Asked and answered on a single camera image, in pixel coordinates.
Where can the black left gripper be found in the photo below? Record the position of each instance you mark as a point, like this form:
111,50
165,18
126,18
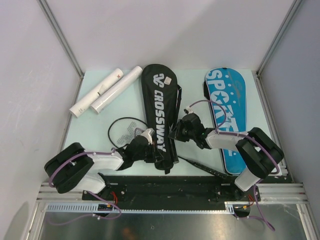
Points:
156,156

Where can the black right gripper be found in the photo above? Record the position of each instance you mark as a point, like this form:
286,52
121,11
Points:
176,133

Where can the black racket bag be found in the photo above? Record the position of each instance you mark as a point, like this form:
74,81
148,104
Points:
162,100

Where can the blue racket bag cover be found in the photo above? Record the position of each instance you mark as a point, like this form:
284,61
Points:
226,87

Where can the white shuttlecock tube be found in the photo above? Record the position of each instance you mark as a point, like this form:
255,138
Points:
116,90

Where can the white cardboard tube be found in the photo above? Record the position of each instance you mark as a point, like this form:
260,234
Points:
84,103

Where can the black racket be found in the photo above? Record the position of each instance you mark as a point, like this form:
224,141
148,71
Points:
205,168
123,130

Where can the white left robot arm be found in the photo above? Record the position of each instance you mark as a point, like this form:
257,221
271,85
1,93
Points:
74,168

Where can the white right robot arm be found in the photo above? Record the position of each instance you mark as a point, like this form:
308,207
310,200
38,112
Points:
260,154

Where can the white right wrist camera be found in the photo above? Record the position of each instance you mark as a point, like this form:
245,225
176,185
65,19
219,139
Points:
187,110

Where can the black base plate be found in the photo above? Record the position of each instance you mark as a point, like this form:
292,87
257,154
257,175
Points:
167,191

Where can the grey cable duct rail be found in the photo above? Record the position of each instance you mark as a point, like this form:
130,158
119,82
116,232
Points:
95,207

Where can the aluminium side rail right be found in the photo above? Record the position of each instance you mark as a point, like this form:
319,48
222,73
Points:
286,191

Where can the aluminium frame post right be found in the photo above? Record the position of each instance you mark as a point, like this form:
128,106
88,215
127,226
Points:
288,20

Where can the aluminium frame post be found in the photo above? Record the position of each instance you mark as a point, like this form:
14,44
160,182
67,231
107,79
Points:
288,20
56,28

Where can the aluminium frame post left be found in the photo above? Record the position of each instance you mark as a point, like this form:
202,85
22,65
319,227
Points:
56,28

